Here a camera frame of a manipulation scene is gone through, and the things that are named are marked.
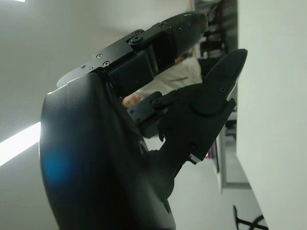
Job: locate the ceiling light strip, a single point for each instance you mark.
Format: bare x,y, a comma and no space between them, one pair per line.
16,143

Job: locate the white office desk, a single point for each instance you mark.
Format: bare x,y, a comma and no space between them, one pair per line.
224,172

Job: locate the black office chair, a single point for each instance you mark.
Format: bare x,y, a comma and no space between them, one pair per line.
242,220

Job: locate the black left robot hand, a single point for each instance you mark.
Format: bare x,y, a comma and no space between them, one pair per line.
96,155

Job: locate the person light top black trousers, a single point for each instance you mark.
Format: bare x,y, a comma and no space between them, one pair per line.
182,74

